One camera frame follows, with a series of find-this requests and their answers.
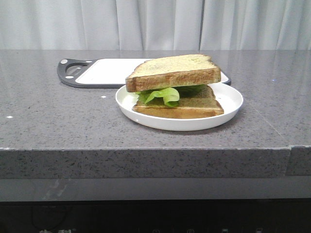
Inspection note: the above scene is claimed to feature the green lettuce leaf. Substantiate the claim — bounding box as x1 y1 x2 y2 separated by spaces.
135 84 211 107

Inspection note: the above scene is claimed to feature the toast bread slice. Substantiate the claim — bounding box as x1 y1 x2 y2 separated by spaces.
132 87 224 119
125 54 221 92

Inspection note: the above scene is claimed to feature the white round plate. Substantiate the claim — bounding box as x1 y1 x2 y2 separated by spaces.
115 83 243 131

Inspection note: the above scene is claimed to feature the white cutting board grey rim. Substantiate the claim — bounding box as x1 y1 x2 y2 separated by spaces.
57 58 231 88

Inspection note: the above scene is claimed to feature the black appliance front panel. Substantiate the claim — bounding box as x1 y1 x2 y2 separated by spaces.
0 199 311 233

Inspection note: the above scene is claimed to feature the grey white curtain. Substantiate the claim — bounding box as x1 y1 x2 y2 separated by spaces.
0 0 311 50

